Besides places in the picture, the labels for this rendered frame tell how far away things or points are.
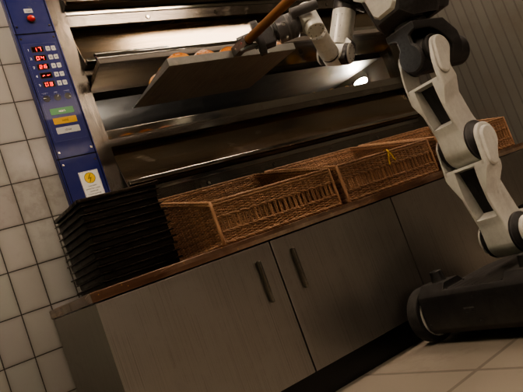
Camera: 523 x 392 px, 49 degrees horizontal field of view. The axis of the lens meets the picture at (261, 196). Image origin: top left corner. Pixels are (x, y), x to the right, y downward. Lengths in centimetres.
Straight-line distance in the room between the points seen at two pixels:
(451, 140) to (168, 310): 112
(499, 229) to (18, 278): 166
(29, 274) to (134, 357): 65
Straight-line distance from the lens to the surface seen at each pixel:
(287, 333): 190
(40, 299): 218
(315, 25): 202
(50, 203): 224
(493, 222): 214
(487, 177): 209
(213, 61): 205
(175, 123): 251
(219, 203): 190
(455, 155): 212
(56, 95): 236
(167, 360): 171
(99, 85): 245
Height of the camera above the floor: 54
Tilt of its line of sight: 5 degrees up
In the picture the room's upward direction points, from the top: 20 degrees counter-clockwise
